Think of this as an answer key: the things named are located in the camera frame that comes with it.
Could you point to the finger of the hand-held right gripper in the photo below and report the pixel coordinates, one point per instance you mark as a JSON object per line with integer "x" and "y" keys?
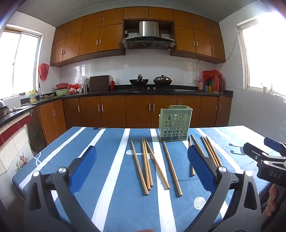
{"x": 272, "y": 142}
{"x": 252, "y": 151}

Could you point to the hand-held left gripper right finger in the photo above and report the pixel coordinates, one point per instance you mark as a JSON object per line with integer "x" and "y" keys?
{"x": 201, "y": 165}

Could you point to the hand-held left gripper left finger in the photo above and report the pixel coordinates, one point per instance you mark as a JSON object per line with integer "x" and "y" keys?
{"x": 83, "y": 169}

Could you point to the green perforated chopstick holder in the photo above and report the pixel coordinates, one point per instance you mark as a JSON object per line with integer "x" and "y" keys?
{"x": 175, "y": 127}

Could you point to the person's right hand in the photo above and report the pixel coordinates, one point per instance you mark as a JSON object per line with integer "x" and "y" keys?
{"x": 271, "y": 200}

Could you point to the blue white striped tablecloth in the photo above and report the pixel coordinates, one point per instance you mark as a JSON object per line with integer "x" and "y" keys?
{"x": 111, "y": 200}

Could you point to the white cup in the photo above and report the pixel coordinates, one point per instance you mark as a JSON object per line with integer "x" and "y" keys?
{"x": 265, "y": 89}

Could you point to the round woven mat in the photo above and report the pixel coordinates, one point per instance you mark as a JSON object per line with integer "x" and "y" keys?
{"x": 35, "y": 136}

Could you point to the green yellow container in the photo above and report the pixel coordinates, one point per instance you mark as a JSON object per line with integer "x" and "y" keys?
{"x": 208, "y": 88}

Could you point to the red label sauce bottle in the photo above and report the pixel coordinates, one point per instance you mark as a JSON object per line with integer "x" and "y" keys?
{"x": 200, "y": 86}

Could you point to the brown base cabinets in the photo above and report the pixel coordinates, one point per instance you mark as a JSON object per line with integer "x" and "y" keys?
{"x": 138, "y": 111}

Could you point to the green basin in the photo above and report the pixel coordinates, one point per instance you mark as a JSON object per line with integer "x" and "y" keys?
{"x": 61, "y": 92}

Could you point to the steel canister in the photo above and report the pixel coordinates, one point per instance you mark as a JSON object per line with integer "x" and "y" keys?
{"x": 85, "y": 88}

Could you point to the black kitchen countertop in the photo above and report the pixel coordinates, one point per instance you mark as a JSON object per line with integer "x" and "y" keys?
{"x": 156, "y": 92}

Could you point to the red basin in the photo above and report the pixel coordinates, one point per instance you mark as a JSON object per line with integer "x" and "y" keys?
{"x": 62, "y": 86}

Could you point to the sliding window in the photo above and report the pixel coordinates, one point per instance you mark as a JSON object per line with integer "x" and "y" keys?
{"x": 263, "y": 55}
{"x": 20, "y": 62}

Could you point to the dark cutting board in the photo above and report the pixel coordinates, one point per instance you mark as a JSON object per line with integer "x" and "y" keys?
{"x": 99, "y": 83}

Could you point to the grey rag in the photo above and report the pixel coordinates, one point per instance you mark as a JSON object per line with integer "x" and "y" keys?
{"x": 20, "y": 108}

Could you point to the yellow dish soap bottle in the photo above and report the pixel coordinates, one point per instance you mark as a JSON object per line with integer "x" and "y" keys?
{"x": 32, "y": 97}

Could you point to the clear plastic bag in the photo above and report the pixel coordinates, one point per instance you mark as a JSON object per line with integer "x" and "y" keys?
{"x": 83, "y": 79}

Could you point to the kitchen faucet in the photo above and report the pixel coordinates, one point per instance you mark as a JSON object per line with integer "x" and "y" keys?
{"x": 39, "y": 91}

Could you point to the gas stove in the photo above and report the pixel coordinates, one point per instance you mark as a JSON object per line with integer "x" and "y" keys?
{"x": 152, "y": 89}

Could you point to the wok with lid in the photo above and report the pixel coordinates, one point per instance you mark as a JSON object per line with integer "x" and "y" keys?
{"x": 162, "y": 80}

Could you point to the dark patterned pot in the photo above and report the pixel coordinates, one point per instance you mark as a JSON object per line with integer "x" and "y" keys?
{"x": 4, "y": 112}

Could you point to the black wok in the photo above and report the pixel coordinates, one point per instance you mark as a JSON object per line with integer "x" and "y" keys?
{"x": 138, "y": 82}

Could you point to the red hanging bag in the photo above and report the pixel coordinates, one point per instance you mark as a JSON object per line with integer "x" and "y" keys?
{"x": 44, "y": 71}

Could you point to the steel range hood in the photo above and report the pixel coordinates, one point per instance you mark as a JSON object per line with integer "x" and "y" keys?
{"x": 148, "y": 29}

